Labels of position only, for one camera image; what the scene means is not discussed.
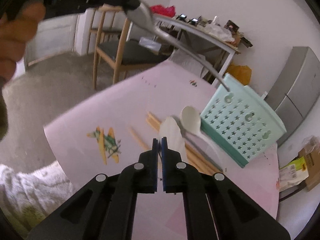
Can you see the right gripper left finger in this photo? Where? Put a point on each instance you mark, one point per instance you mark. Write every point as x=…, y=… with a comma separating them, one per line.
x=122, y=191

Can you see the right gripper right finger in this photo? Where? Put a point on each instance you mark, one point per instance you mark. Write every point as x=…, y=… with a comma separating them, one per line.
x=181, y=177

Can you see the wooden chopstick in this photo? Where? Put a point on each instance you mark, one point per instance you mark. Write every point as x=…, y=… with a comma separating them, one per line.
x=195, y=155
x=138, y=139

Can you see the white rice paddle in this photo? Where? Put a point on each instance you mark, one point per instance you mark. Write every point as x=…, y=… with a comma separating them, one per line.
x=170, y=129

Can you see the white ceramic spoon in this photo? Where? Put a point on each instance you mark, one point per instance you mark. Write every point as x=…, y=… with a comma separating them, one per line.
x=191, y=121

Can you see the metal spoon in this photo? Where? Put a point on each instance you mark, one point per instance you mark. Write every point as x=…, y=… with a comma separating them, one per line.
x=140, y=14

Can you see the person left hand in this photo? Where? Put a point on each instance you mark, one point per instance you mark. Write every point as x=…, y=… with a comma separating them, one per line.
x=16, y=34

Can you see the wooden chair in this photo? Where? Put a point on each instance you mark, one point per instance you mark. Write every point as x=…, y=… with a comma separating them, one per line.
x=122, y=55

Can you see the mint green utensil basket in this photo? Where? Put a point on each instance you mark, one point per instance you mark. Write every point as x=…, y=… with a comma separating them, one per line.
x=240, y=121

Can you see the yellow green rice bag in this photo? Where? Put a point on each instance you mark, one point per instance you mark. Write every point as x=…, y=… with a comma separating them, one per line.
x=293, y=174

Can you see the red plastic bag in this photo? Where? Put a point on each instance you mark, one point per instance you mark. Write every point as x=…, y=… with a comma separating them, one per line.
x=162, y=10

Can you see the white fluffy cloth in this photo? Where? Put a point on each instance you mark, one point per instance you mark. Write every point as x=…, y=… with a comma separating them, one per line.
x=28, y=198

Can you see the cardboard box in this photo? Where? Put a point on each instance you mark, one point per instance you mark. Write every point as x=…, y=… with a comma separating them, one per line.
x=310, y=152

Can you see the grey refrigerator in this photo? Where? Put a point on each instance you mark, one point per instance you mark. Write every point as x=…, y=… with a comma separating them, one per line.
x=296, y=90

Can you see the white plastic bag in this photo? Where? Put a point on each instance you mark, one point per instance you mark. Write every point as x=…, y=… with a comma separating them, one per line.
x=214, y=28

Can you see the white frame side table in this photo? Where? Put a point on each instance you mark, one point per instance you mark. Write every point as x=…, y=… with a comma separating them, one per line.
x=227, y=51

